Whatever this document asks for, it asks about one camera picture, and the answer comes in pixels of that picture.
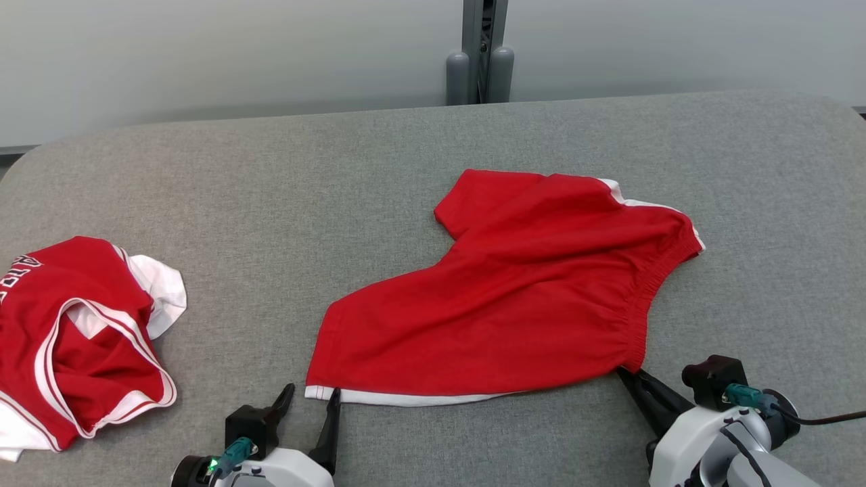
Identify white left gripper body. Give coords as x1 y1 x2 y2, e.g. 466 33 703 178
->
227 446 336 487

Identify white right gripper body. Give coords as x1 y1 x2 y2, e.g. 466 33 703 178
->
647 405 766 487

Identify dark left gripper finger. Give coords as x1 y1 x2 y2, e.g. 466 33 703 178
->
309 388 342 476
267 383 296 427

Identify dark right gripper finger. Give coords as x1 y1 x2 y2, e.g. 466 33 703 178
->
616 367 672 438
635 369 696 420

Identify red shorts white trim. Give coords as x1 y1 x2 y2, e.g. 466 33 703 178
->
304 168 706 409

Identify red basketball jersey white sleeves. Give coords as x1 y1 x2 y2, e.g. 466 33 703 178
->
0 235 189 463

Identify teal left camera connector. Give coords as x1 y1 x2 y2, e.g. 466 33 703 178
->
214 437 256 478

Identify teal camera connector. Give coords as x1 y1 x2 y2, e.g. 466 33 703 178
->
723 383 780 416
214 437 256 478

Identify teal right camera connector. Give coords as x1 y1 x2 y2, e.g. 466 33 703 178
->
723 383 780 416

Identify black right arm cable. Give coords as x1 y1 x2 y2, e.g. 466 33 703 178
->
777 408 866 427

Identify grey partition post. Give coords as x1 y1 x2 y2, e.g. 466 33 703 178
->
445 0 516 107

